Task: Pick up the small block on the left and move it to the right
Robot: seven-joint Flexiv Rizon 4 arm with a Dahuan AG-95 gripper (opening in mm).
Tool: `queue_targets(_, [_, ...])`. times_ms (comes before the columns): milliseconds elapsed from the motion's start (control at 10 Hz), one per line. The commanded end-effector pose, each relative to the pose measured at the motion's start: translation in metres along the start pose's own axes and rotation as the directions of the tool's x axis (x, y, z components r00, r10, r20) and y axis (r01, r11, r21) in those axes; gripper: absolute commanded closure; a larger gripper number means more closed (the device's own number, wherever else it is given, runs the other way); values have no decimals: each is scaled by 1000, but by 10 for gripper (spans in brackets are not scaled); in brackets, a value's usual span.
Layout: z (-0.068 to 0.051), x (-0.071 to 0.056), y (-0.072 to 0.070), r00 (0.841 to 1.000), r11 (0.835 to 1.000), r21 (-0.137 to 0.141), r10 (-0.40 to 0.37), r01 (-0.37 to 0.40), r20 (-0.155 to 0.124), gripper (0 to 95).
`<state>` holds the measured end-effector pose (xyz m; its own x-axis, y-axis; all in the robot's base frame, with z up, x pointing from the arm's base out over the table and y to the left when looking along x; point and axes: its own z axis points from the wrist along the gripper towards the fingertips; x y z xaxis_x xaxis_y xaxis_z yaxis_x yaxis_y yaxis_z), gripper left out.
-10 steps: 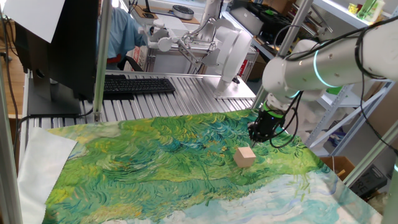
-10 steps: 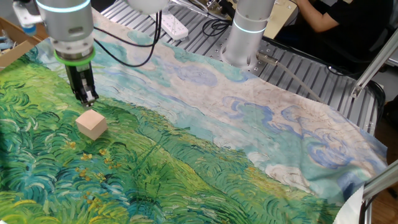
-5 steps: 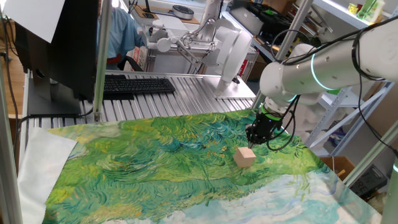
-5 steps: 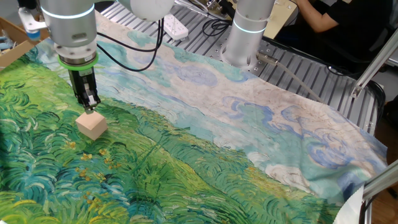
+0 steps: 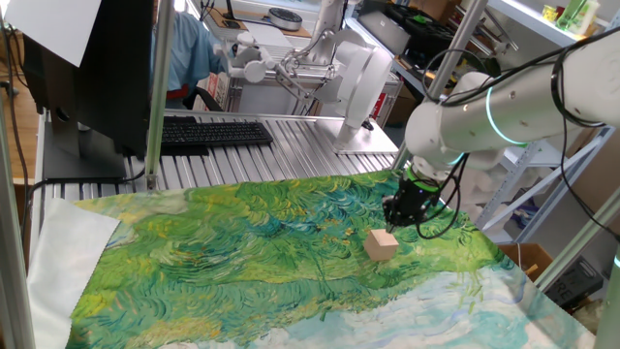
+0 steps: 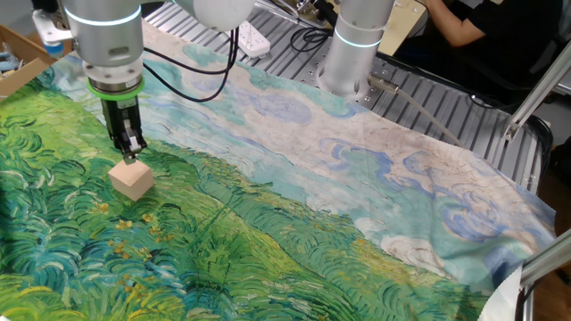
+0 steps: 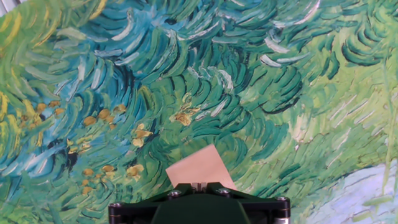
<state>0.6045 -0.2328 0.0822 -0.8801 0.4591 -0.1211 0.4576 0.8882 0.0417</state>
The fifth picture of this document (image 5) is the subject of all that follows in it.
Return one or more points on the round black device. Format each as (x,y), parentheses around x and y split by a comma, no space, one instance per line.
(286,19)

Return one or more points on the painted landscape print cloth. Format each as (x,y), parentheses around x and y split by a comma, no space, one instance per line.
(218,252)

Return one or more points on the black bag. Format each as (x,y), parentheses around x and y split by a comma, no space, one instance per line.
(431,39)

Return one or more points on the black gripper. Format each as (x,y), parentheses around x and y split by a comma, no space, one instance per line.
(414,203)

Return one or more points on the black plastic crate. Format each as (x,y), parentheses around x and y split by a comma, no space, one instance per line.
(571,286)

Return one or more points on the silver robot mounting plate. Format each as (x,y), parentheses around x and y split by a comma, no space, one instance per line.
(368,140)

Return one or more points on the green transparent container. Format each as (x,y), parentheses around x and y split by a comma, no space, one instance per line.
(571,14)

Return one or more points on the silver aluminium case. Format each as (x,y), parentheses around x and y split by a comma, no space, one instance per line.
(266,97)

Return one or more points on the black computer monitor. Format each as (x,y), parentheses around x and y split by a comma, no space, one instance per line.
(111,72)

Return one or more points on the person in blue shirt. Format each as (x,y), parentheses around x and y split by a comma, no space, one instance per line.
(189,53)

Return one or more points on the black office chair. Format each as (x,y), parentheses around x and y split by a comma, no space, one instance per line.
(203,99)

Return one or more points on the beige fabric bag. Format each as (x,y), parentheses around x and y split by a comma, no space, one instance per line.
(586,315)

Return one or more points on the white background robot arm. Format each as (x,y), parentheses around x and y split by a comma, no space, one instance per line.
(363,82)

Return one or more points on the wooden desk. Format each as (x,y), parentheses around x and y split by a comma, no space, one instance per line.
(218,14)

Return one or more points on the white paper sheet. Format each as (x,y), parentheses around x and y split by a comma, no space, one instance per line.
(53,24)

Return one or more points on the small wooden cube block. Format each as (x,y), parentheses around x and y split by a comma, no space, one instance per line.
(382,247)

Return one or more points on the white red printed carton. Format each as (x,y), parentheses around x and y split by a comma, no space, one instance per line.
(218,89)

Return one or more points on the aluminium frame post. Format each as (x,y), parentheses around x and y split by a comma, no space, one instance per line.
(157,97)
(12,271)
(455,48)
(576,242)

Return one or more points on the grey metal box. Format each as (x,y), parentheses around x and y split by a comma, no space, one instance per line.
(382,31)

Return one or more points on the brown cardboard box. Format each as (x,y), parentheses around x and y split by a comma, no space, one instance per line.
(525,257)

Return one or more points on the black computer keyboard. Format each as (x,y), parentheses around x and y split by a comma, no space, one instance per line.
(213,133)

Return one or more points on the white metal shelf rack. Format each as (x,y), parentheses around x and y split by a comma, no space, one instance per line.
(533,22)

